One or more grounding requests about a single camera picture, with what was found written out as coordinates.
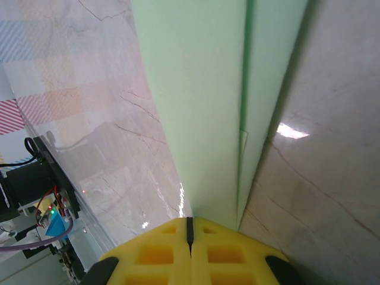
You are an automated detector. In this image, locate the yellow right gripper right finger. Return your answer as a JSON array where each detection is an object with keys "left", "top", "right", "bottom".
[{"left": 192, "top": 218, "right": 300, "bottom": 285}]

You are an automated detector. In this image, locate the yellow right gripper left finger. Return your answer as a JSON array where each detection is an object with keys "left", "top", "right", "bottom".
[{"left": 84, "top": 218, "right": 192, "bottom": 285}]

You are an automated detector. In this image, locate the light green paper sheet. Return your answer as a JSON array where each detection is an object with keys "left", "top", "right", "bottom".
[{"left": 130, "top": 0, "right": 311, "bottom": 234}]

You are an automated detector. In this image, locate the blue triangular piece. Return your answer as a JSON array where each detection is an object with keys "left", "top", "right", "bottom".
[{"left": 44, "top": 212, "right": 68, "bottom": 238}]

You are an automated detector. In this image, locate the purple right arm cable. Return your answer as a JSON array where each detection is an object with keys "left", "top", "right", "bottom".
[{"left": 0, "top": 218, "right": 75, "bottom": 255}]

